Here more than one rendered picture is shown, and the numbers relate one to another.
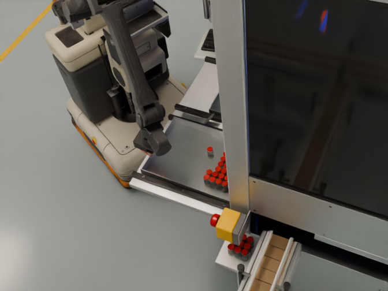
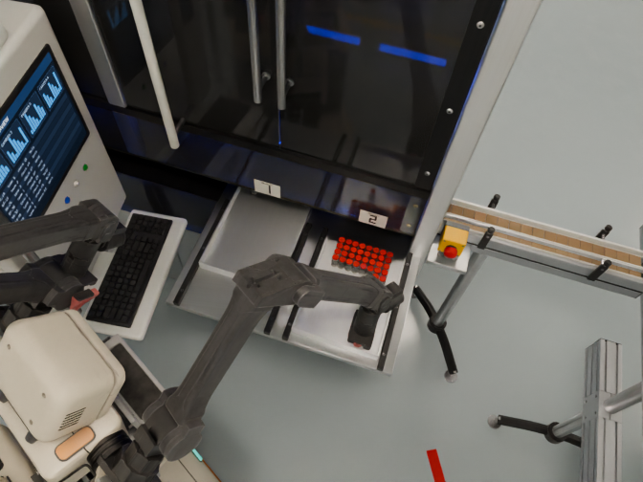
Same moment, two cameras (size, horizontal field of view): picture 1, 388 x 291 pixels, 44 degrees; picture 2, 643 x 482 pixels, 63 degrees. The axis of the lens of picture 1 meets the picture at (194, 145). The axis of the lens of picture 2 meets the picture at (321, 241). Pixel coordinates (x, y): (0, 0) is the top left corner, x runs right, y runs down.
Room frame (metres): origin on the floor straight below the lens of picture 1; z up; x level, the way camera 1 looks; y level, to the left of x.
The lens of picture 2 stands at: (1.36, 0.61, 2.33)
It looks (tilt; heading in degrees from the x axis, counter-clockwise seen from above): 58 degrees down; 249
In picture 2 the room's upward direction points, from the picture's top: 6 degrees clockwise
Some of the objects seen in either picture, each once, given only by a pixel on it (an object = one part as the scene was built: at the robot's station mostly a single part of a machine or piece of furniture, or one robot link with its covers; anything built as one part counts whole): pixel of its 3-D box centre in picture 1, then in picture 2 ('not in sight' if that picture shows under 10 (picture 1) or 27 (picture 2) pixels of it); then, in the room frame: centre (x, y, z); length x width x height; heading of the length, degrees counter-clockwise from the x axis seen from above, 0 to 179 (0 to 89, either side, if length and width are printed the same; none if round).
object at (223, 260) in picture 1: (243, 253); (449, 250); (0.64, -0.09, 0.87); 0.14 x 0.13 x 0.02; 57
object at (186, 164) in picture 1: (200, 158); (350, 293); (1.01, -0.01, 0.90); 0.34 x 0.26 x 0.04; 56
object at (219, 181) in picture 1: (228, 167); (361, 262); (0.95, -0.10, 0.90); 0.18 x 0.02 x 0.05; 146
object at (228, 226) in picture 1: (231, 226); (453, 239); (0.67, -0.07, 0.99); 0.08 x 0.07 x 0.07; 57
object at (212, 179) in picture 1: (222, 164); (359, 268); (0.96, -0.09, 0.90); 0.18 x 0.02 x 0.05; 146
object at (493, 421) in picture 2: not in sight; (550, 434); (0.18, 0.47, 0.07); 0.50 x 0.08 x 0.14; 147
